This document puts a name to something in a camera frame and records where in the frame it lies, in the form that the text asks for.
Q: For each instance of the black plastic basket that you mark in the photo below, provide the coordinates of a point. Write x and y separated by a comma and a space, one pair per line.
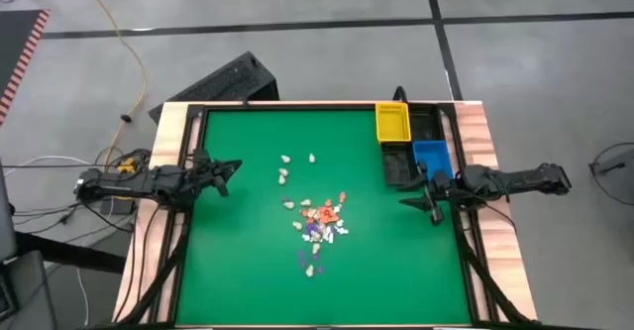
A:
425, 124
396, 164

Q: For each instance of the yellow plastic basket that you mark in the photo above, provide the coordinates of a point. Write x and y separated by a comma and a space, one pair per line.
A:
392, 122

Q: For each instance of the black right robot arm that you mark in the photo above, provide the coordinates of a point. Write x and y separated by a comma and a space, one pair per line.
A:
515, 179

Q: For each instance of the black perforated metal case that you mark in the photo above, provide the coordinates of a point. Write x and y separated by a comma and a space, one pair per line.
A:
223, 82

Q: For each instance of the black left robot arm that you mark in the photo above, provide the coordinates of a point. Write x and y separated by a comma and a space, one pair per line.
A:
148, 181

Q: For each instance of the green table mat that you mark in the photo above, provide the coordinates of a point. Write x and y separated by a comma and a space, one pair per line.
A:
247, 270

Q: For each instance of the black diagonal frame brace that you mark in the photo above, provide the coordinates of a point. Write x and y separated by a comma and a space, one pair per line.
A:
488, 280
158, 280

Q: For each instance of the black orange-striped floor mat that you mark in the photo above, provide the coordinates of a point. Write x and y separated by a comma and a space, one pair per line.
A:
12, 47

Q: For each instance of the gray equipment cart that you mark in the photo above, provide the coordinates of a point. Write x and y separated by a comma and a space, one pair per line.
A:
30, 290

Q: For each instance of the black arched bracket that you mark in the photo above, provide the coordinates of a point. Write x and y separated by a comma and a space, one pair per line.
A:
399, 92

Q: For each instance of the black stand leg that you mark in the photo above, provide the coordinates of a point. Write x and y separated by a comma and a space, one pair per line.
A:
69, 253

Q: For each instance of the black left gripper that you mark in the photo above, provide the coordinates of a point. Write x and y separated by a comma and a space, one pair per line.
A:
205, 169

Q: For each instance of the beige toy skull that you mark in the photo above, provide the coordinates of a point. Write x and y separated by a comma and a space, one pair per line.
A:
305, 202
297, 225
282, 180
309, 270
315, 236
311, 213
284, 172
285, 159
312, 158
288, 204
316, 248

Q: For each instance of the blue plastic basket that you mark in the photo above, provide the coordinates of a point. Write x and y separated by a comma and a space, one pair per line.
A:
433, 154

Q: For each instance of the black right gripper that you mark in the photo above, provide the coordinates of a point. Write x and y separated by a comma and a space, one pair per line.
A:
437, 191

